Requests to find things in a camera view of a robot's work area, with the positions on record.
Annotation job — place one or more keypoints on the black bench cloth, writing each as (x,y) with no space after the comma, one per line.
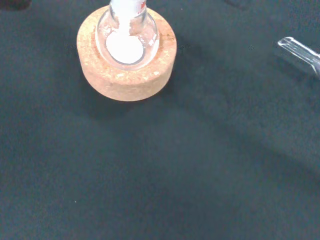
(150,162)

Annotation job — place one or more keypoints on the glass round-bottom flask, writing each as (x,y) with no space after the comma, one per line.
(153,32)

